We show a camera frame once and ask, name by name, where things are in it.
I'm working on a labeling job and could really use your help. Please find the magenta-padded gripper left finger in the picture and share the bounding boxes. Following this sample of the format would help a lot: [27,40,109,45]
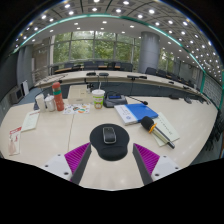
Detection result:
[42,142,93,186]

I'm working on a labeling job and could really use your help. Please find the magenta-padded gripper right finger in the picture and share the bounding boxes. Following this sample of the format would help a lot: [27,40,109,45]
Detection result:
[132,143,183,186]

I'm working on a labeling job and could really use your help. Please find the black computer mouse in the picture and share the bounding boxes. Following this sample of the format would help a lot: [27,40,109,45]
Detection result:
[102,126,118,145]

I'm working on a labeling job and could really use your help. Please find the black round mouse pad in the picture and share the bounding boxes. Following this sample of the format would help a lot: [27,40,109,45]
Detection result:
[89,123,130,162]

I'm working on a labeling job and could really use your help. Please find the black handheld microphone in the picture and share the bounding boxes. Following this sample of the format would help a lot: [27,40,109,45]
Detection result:
[140,115,176,150]

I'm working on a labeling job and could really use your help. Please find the pale green paper sheet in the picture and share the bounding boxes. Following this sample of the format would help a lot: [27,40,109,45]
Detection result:
[151,111,181,148]

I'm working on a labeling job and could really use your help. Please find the blue and white book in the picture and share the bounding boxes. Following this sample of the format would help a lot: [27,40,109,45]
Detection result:
[113,102,159,126]

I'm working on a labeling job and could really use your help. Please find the colourful sticker sheet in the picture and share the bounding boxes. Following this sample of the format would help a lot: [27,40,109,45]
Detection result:
[62,103,92,115]

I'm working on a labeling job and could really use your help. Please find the white booklet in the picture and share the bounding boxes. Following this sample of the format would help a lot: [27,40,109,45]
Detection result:
[20,109,41,133]

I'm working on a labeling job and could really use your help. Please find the white lidded mug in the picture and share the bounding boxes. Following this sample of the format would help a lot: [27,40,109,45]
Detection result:
[44,94,56,112]

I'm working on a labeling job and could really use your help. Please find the red bottle with green band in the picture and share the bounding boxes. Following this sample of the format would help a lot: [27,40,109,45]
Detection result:
[51,81,65,112]

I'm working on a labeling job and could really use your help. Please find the paper cup with straw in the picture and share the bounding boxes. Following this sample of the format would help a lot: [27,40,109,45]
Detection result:
[91,79,106,110]

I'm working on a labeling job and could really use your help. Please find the white cardboard box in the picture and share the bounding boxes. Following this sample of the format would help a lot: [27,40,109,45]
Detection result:
[67,84,94,106]

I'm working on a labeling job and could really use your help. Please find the red and white leaflet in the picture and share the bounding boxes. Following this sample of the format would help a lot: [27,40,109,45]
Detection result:
[7,126,23,157]

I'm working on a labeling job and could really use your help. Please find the plain white cup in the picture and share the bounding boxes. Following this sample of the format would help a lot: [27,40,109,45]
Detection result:
[35,93,47,113]

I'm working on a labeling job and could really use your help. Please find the grey conference microphone unit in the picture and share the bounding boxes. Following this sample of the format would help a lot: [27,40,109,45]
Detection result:
[102,93,149,109]

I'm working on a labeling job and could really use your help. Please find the row of dark office chairs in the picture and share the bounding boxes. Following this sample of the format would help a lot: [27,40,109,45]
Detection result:
[203,111,224,153]
[51,61,201,88]

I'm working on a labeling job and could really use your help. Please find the long curved conference desk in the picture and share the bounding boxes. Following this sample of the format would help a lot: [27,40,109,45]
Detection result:
[33,70,211,102]

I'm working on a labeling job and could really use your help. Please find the grey floor air unit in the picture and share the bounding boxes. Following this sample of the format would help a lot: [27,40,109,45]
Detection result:
[8,86,25,104]

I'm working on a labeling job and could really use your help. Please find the grey round column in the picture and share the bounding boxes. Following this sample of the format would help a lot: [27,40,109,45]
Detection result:
[137,31,161,75]

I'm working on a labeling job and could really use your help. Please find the ceiling lights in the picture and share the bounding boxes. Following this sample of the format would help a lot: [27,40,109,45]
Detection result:
[13,0,219,73]

